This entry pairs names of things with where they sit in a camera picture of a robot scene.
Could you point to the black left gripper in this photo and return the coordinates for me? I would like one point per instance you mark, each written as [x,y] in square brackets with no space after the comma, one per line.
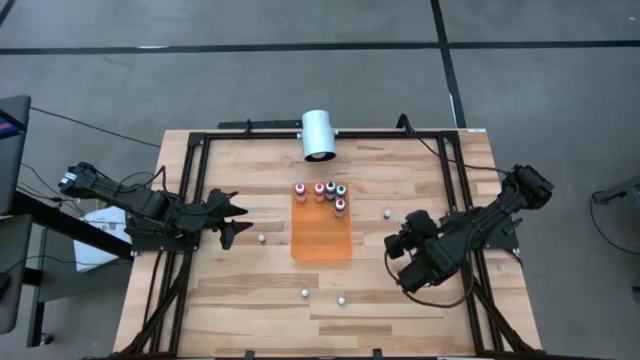
[215,215]

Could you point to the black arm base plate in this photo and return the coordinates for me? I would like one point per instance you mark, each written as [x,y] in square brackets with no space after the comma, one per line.
[150,245]
[500,239]

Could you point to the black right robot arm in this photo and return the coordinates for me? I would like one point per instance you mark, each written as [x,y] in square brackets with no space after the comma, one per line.
[480,232]

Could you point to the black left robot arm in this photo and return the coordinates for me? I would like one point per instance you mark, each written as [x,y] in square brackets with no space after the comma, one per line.
[145,205]

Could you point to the dark grey monitor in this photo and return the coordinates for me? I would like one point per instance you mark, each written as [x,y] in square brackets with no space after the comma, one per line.
[12,165]
[15,260]

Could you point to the white paper sheet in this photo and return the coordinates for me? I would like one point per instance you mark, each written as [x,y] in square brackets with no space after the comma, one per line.
[95,250]

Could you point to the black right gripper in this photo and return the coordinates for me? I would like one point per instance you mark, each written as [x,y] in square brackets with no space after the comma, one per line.
[420,255]

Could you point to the red-capped food coloring bottle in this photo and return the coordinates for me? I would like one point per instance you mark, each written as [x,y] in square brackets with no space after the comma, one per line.
[340,204]

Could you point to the black desk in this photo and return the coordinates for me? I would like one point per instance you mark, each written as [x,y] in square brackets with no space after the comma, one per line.
[60,222]

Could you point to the black-capped food coloring bottle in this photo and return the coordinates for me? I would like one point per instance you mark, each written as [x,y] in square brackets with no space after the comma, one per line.
[330,187]

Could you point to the green-capped food coloring bottle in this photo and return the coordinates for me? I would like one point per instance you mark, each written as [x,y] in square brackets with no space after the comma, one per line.
[341,190]

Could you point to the white cylindrical camera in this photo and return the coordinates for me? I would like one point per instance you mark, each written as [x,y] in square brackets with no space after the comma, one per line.
[318,132]

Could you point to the orange-capped food coloring bottle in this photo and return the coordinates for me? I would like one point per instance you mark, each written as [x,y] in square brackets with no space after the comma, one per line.
[319,189]

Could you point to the pink-capped food coloring bottle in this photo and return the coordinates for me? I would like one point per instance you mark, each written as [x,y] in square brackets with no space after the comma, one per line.
[300,189]

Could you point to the black stand post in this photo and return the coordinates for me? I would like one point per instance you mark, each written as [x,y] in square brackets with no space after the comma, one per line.
[36,310]

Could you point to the black flat bar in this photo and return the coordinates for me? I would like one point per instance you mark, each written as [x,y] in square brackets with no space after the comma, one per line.
[265,123]

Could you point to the black table clamp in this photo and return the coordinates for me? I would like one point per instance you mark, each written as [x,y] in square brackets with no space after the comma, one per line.
[249,355]
[377,353]

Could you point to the translucent orange plastic tray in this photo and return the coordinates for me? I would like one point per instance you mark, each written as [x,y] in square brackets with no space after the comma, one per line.
[320,240]

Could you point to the black metal table frame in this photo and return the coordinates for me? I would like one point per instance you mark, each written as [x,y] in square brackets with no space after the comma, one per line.
[375,134]

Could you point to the grey stand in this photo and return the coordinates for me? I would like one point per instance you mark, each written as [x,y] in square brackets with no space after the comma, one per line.
[620,192]

